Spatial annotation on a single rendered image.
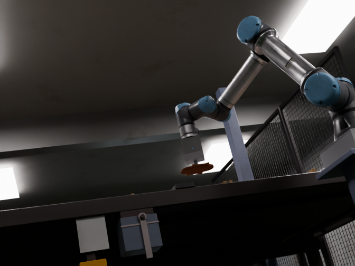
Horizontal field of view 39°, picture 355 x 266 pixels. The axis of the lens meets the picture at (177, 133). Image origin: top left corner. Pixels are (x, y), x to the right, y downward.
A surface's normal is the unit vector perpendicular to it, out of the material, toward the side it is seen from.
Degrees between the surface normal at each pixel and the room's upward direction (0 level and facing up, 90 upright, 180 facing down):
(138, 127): 90
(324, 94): 98
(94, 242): 90
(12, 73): 180
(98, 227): 90
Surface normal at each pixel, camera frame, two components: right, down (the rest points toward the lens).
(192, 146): -0.11, -0.36
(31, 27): 0.21, 0.90
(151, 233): 0.25, -0.42
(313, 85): -0.56, -0.07
